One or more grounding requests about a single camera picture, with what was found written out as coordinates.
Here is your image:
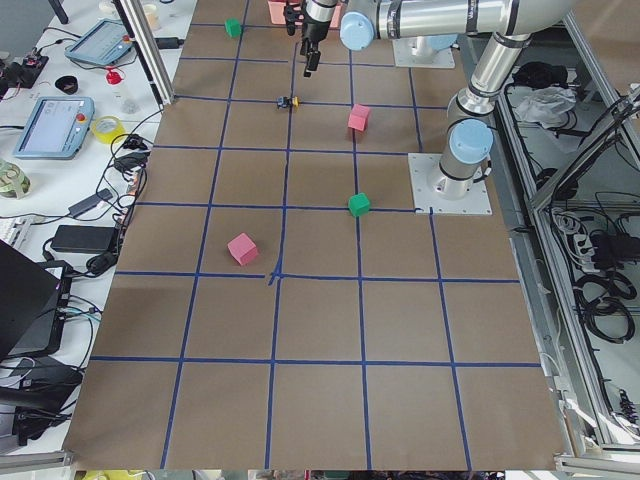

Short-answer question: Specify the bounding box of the pink cube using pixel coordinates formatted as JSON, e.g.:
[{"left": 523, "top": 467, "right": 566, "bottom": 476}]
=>
[
  {"left": 347, "top": 104, "right": 371, "bottom": 132},
  {"left": 227, "top": 233, "right": 259, "bottom": 266}
]

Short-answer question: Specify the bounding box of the upper teach pendant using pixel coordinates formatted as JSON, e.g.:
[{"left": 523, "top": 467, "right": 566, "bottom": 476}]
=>
[{"left": 65, "top": 19, "right": 132, "bottom": 67}]

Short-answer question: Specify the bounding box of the pink plastic bin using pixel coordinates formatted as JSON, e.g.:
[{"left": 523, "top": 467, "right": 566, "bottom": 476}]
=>
[{"left": 267, "top": 0, "right": 345, "bottom": 26}]

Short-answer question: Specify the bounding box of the black laptop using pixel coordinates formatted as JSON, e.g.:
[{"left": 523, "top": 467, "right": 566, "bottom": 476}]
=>
[{"left": 1, "top": 242, "right": 71, "bottom": 360}]

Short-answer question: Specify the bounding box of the aluminium frame post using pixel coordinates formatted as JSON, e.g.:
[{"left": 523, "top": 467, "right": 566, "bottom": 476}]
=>
[{"left": 113, "top": 0, "right": 174, "bottom": 106}]

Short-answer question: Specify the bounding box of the lower pink cube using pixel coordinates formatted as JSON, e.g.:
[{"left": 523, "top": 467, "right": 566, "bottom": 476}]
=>
[{"left": 227, "top": 233, "right": 259, "bottom": 266}]

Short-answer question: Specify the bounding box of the far green cube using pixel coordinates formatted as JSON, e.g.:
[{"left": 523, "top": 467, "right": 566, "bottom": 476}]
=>
[{"left": 224, "top": 18, "right": 242, "bottom": 38}]

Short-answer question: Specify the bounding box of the green cube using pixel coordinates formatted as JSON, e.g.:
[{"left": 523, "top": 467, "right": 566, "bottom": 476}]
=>
[
  {"left": 224, "top": 18, "right": 242, "bottom": 38},
  {"left": 348, "top": 192, "right": 371, "bottom": 218}
]

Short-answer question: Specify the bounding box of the red small object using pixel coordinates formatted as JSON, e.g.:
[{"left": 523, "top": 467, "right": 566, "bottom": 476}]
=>
[{"left": 105, "top": 67, "right": 123, "bottom": 85}]

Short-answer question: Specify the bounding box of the white crumpled cloth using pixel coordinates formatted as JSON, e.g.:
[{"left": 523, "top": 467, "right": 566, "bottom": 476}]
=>
[{"left": 514, "top": 86, "right": 576, "bottom": 128}]

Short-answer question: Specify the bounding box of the black bowl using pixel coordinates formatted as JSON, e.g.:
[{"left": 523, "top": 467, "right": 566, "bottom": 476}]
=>
[{"left": 54, "top": 75, "right": 79, "bottom": 95}]

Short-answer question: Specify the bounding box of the upper pink cube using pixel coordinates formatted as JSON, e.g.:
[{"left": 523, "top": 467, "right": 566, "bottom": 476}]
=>
[{"left": 347, "top": 104, "right": 371, "bottom": 132}]

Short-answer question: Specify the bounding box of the black power adapter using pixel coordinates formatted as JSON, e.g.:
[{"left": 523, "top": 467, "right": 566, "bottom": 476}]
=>
[{"left": 51, "top": 225, "right": 116, "bottom": 254}]

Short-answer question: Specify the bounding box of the yellow tape roll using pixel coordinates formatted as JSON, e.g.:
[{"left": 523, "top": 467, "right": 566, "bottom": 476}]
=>
[{"left": 90, "top": 116, "right": 126, "bottom": 144}]

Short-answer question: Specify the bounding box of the middle green cube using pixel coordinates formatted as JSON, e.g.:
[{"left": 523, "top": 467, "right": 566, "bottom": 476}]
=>
[{"left": 348, "top": 192, "right": 371, "bottom": 218}]

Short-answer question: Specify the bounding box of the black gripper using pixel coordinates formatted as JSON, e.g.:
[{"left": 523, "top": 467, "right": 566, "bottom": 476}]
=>
[{"left": 300, "top": 0, "right": 336, "bottom": 78}]

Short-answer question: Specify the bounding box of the yellow black button switch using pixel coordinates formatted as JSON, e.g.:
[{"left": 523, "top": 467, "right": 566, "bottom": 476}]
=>
[{"left": 276, "top": 96, "right": 300, "bottom": 110}]

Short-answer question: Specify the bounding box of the teach pendant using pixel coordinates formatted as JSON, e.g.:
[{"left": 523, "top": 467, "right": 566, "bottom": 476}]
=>
[
  {"left": 65, "top": 19, "right": 132, "bottom": 67},
  {"left": 13, "top": 97, "right": 95, "bottom": 160}
]

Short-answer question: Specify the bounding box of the lower teach pendant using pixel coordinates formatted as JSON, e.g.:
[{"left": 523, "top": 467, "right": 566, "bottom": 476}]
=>
[{"left": 13, "top": 97, "right": 95, "bottom": 160}]

